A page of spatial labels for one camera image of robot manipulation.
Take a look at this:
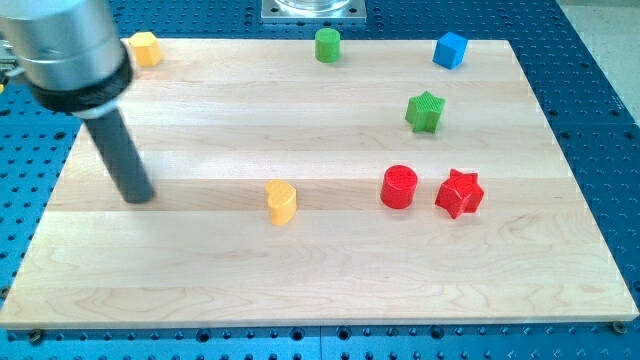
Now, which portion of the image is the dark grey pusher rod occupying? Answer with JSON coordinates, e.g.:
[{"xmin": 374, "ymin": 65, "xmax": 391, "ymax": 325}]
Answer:
[{"xmin": 83, "ymin": 109, "xmax": 154, "ymax": 204}]

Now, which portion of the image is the green star block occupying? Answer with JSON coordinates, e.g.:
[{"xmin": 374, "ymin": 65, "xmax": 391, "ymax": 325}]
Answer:
[{"xmin": 405, "ymin": 91, "xmax": 446, "ymax": 133}]

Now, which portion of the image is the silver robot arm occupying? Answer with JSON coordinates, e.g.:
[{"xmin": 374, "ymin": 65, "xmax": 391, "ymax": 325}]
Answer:
[{"xmin": 1, "ymin": 0, "xmax": 154, "ymax": 204}]

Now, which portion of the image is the red star block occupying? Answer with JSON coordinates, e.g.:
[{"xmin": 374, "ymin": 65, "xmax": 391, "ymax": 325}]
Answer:
[{"xmin": 435, "ymin": 169, "xmax": 484, "ymax": 219}]

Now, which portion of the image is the yellow hexagon block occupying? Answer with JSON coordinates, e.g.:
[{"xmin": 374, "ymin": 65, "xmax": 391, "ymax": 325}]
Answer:
[{"xmin": 128, "ymin": 32, "xmax": 162, "ymax": 67}]

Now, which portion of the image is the yellow heart block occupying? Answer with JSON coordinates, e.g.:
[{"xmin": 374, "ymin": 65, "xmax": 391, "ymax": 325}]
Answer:
[{"xmin": 265, "ymin": 180, "xmax": 297, "ymax": 226}]

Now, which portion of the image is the wooden board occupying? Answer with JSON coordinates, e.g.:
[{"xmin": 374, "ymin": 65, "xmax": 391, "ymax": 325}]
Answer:
[{"xmin": 1, "ymin": 38, "xmax": 638, "ymax": 329}]

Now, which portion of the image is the green cylinder block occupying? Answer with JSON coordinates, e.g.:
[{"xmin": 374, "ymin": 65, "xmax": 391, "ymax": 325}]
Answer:
[{"xmin": 314, "ymin": 28, "xmax": 341, "ymax": 63}]

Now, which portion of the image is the red cylinder block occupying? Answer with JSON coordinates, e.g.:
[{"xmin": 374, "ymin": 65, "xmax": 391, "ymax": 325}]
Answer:
[{"xmin": 380, "ymin": 165, "xmax": 418, "ymax": 209}]

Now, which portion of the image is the blue cube block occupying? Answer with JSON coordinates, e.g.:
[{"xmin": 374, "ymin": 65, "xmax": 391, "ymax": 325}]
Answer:
[{"xmin": 432, "ymin": 32, "xmax": 468, "ymax": 70}]

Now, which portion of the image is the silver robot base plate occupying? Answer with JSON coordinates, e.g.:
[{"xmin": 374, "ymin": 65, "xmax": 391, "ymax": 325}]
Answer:
[{"xmin": 260, "ymin": 0, "xmax": 367, "ymax": 23}]

